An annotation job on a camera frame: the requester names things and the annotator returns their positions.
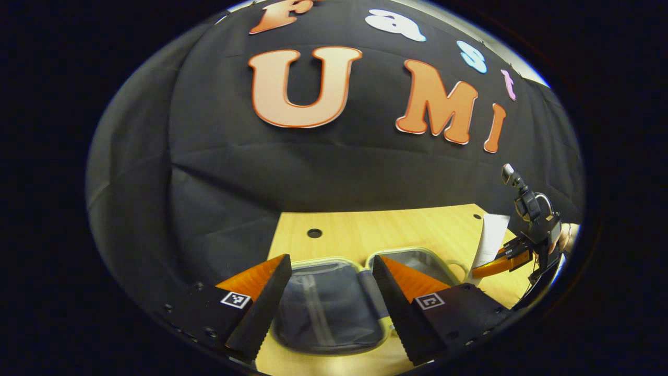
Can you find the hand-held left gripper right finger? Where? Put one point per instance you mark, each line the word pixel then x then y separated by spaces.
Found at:
pixel 402 313

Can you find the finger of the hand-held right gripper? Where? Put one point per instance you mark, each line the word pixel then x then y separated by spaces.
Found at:
pixel 496 267
pixel 519 246

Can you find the black backdrop cloth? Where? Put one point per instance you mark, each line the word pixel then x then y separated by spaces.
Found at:
pixel 235 172

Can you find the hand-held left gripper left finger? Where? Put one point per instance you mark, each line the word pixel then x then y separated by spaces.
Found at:
pixel 266 308

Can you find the yellow suitcase with grey lining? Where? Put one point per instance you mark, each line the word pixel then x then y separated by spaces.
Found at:
pixel 323 313

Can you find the white squeeze tube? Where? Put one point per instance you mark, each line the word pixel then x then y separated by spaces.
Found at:
pixel 493 235

